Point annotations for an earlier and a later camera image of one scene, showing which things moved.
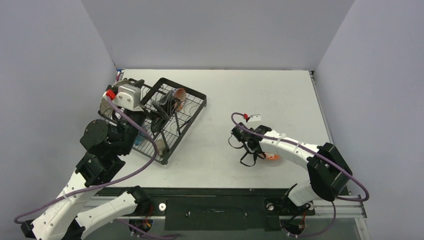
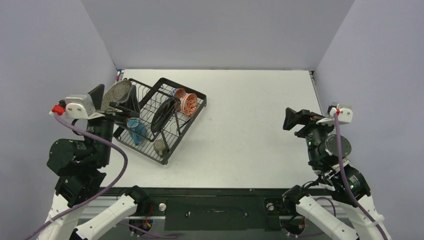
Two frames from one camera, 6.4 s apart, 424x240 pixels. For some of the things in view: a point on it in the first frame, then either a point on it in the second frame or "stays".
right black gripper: [247, 145] -> [305, 120]
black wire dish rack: [171, 110] stays
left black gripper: [160, 110] -> [131, 106]
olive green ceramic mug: [162, 149] stays
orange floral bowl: [272, 156] -> [189, 103]
